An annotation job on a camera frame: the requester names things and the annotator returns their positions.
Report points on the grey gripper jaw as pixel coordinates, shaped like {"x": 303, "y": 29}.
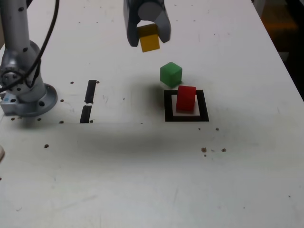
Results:
{"x": 165, "y": 28}
{"x": 130, "y": 26}

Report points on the black tape square outline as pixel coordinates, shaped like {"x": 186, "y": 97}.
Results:
{"x": 167, "y": 111}

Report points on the green cube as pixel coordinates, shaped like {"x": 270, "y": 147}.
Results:
{"x": 171, "y": 73}

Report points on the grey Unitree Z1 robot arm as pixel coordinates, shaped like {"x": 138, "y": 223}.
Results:
{"x": 23, "y": 78}

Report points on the yellow cube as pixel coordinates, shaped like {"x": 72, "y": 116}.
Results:
{"x": 149, "y": 42}

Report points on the red cube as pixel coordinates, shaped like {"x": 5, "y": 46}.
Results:
{"x": 185, "y": 99}

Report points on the black tape strip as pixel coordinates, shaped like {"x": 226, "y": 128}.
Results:
{"x": 90, "y": 90}

